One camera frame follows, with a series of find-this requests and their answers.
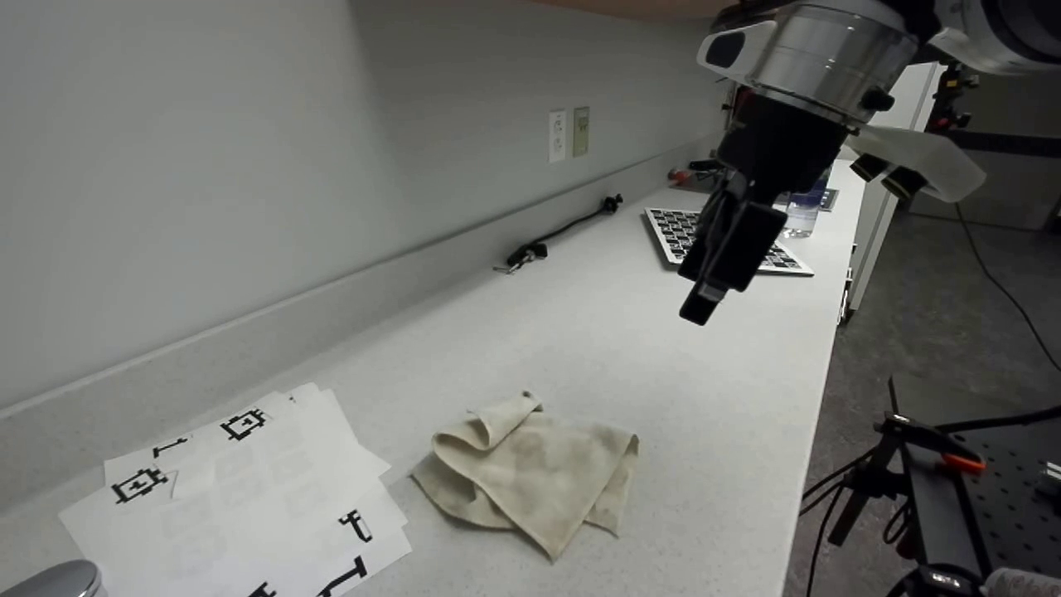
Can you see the black tripod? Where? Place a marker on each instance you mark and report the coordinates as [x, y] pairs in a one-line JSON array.
[[882, 453]]

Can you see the white keyboard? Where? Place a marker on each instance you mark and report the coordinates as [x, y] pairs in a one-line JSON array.
[[671, 232]]

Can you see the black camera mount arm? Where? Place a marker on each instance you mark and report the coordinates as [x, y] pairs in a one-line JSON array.
[[1007, 141]]

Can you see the beige cloth towel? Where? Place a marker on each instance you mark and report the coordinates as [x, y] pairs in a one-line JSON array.
[[533, 474]]

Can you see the white side cabinet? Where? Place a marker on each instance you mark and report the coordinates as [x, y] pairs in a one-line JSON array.
[[882, 253]]

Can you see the black round base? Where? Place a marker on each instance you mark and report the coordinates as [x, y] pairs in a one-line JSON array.
[[935, 581]]

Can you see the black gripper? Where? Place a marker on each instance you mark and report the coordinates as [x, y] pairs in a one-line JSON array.
[[781, 149]]

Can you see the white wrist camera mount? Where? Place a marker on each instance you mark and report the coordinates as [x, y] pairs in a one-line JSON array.
[[929, 154]]

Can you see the white wall outlet plate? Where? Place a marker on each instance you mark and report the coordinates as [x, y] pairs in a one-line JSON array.
[[557, 137]]

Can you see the clear water bottle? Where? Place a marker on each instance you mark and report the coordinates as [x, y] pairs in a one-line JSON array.
[[809, 218]]

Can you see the red black tool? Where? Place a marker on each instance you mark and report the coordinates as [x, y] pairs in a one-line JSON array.
[[696, 173]]

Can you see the greenish wall outlet plate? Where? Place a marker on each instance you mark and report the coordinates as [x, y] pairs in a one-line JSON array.
[[582, 130]]

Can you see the grey countertop backsplash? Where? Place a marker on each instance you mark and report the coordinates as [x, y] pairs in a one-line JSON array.
[[219, 351]]

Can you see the grey rounded object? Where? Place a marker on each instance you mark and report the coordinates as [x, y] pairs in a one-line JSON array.
[[1021, 586]]

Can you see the white printed marker paper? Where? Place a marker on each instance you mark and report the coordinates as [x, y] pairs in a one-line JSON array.
[[277, 485]]

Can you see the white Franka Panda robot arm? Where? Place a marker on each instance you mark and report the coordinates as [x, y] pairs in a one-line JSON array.
[[817, 54]]

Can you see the black perforated breadboard plate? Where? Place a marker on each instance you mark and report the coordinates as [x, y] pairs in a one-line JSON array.
[[1016, 510]]

